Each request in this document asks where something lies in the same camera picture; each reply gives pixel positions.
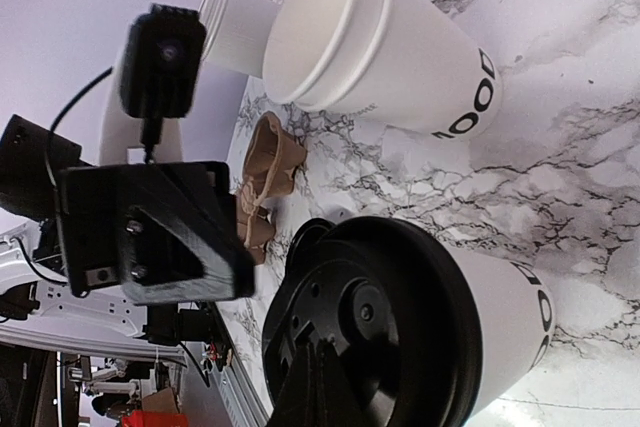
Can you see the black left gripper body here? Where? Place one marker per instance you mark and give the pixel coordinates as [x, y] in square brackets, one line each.
[44, 179]

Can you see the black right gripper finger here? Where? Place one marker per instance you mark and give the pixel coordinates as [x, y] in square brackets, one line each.
[316, 391]

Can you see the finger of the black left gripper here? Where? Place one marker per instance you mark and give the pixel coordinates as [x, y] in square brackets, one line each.
[178, 240]

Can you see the black plastic cup lid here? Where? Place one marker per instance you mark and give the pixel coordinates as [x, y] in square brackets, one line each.
[400, 315]

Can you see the white paper cup with print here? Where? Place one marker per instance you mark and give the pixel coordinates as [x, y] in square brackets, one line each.
[516, 315]

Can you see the stack of white paper cups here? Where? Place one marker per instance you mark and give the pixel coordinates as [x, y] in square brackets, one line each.
[403, 63]

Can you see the brown cardboard cup carrier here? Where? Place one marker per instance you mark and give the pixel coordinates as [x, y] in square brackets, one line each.
[272, 159]

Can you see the white container with sachets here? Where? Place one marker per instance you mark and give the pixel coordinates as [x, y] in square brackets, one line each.
[237, 33]

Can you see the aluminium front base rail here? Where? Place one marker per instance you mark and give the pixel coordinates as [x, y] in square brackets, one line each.
[229, 400]

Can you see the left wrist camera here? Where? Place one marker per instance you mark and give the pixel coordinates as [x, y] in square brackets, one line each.
[160, 68]

